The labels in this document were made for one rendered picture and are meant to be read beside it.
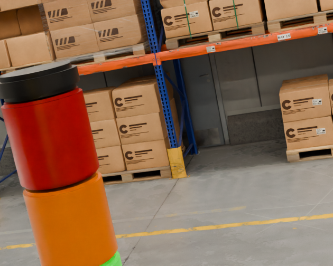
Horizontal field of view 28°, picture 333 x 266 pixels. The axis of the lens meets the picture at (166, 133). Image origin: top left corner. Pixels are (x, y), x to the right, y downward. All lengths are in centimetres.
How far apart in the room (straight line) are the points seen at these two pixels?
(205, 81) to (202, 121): 59
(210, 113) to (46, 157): 915
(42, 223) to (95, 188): 4
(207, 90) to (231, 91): 33
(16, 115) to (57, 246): 8
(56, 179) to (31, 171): 2
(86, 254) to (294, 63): 896
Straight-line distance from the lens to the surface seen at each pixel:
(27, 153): 40
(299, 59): 932
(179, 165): 834
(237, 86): 945
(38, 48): 871
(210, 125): 956
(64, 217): 40
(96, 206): 41
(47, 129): 39
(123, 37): 825
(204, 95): 948
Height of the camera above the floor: 237
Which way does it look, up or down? 12 degrees down
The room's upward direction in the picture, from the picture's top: 11 degrees counter-clockwise
